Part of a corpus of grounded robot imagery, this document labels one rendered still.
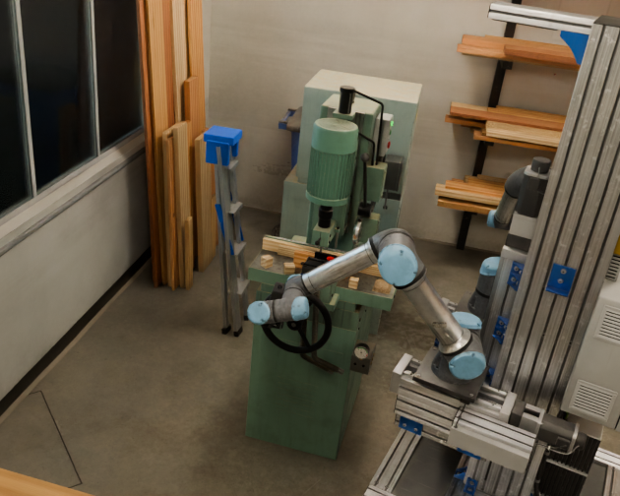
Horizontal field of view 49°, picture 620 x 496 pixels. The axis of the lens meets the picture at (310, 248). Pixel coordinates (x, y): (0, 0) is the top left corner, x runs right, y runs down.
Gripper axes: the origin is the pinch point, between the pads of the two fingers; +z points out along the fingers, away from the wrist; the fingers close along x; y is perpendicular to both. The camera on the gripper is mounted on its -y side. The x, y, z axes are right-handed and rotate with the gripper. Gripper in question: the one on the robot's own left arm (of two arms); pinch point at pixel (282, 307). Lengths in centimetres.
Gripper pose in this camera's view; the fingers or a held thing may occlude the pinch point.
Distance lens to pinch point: 251.8
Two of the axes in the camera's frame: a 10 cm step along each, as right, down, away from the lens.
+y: -2.0, 9.8, -0.6
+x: 9.6, 1.8, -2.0
